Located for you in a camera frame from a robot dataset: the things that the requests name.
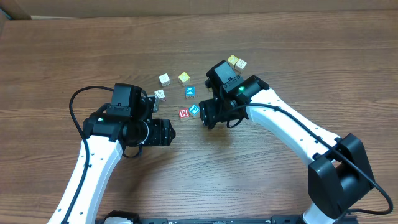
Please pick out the white block upper left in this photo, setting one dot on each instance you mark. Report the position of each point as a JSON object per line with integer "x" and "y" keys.
{"x": 164, "y": 79}

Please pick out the yellow block centre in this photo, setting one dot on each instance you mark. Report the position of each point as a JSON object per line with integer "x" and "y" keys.
{"x": 184, "y": 78}

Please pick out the yellow block far right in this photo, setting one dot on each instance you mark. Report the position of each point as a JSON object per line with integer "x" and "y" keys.
{"x": 232, "y": 60}

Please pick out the red M block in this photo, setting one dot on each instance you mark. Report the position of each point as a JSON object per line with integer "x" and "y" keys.
{"x": 184, "y": 114}

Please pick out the white block far right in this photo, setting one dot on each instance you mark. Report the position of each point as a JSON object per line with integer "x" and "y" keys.
{"x": 240, "y": 65}

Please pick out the blue X block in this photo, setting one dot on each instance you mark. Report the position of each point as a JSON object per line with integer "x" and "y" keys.
{"x": 190, "y": 92}

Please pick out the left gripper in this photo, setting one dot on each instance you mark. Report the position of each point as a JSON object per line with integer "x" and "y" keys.
{"x": 168, "y": 132}

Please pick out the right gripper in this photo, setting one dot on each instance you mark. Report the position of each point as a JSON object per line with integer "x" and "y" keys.
{"x": 205, "y": 112}

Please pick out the white block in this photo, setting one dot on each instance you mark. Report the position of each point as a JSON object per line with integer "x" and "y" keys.
{"x": 160, "y": 94}
{"x": 164, "y": 79}
{"x": 240, "y": 65}

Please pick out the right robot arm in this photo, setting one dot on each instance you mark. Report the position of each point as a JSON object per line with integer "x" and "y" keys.
{"x": 339, "y": 172}

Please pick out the blue P block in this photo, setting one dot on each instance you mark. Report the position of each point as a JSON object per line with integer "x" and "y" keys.
{"x": 194, "y": 111}

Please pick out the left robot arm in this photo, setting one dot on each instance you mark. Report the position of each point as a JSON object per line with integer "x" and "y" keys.
{"x": 126, "y": 121}

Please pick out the yellow block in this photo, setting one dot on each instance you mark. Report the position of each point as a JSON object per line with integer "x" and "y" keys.
{"x": 232, "y": 60}
{"x": 184, "y": 78}

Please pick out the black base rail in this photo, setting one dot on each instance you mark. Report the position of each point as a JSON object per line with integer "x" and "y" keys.
{"x": 291, "y": 219}

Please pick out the white block lower left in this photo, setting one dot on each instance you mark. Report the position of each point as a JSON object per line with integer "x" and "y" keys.
{"x": 160, "y": 94}

